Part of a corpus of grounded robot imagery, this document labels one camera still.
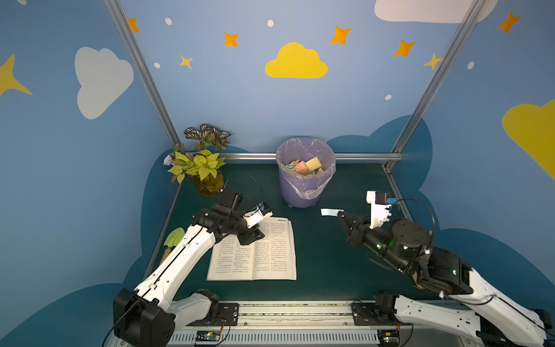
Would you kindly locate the science magazine book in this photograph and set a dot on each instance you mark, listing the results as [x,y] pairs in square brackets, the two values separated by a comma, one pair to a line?
[271,258]

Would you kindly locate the aluminium frame post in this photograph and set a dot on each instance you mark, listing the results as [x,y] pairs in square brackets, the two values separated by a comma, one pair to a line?
[119,18]
[461,36]

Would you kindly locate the aluminium frame right post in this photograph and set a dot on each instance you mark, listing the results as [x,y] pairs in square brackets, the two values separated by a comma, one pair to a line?
[461,36]

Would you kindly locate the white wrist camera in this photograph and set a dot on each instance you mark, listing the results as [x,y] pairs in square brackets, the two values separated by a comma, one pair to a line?
[380,205]
[257,214]

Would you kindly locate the discarded sticky notes pile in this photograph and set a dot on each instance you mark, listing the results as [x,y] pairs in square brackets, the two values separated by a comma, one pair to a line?
[309,167]

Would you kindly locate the aluminium frame back bar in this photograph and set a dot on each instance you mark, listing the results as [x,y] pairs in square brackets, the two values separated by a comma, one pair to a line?
[344,157]

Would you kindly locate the green trowel wooden handle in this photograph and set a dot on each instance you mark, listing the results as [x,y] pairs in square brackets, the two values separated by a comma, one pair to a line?
[172,240]

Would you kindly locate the purple trash bin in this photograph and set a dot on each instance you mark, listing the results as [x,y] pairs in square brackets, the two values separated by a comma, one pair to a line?
[299,191]

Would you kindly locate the aluminium frame left post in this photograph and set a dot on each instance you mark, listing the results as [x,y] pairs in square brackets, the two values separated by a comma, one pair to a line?
[119,18]

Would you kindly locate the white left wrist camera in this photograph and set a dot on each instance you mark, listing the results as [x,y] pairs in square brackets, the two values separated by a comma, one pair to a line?
[257,214]

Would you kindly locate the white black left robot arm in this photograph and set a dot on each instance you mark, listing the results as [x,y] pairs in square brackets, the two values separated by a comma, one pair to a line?
[149,314]

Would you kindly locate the translucent bin liner bag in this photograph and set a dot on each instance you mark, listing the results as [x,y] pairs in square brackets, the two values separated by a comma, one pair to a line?
[303,178]

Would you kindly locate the potted green plant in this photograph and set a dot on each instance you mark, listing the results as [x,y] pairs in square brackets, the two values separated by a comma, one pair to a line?
[202,164]

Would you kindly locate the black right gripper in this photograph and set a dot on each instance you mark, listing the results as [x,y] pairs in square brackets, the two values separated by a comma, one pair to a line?
[358,228]

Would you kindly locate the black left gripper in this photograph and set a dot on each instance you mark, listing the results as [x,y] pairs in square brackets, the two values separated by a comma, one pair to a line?
[245,226]

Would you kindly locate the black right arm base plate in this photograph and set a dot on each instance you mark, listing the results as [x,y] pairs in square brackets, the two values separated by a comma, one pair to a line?
[364,314]

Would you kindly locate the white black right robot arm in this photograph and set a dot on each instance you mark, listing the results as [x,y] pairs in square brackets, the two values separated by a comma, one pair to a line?
[484,315]

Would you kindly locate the left green circuit board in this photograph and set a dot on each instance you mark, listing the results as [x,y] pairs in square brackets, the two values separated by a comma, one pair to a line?
[207,336]

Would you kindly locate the light blue sticky note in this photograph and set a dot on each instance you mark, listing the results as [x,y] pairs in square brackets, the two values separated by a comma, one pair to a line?
[330,212]

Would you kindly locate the right green circuit board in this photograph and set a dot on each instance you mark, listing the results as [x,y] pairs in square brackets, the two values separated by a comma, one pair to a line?
[389,338]

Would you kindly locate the green circuit board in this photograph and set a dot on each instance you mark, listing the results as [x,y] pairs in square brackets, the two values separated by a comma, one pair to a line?
[207,336]
[389,338]

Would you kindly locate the aluminium front rail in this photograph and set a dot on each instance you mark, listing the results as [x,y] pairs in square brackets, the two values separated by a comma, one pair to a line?
[320,323]

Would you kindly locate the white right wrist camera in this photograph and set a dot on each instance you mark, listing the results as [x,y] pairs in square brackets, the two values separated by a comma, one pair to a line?
[380,205]

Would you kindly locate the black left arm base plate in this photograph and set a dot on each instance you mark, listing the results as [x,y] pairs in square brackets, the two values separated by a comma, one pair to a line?
[223,312]

